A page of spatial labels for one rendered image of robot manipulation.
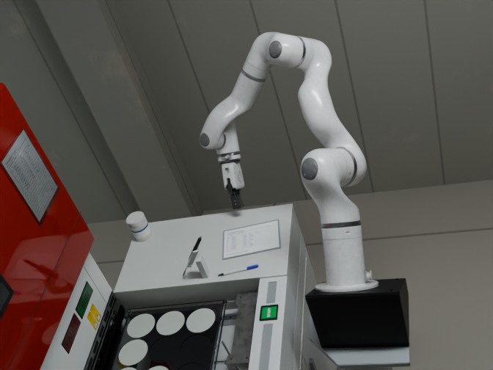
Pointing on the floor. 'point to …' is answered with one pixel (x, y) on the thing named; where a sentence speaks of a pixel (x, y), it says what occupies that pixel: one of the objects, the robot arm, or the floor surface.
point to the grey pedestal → (363, 355)
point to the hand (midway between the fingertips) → (236, 202)
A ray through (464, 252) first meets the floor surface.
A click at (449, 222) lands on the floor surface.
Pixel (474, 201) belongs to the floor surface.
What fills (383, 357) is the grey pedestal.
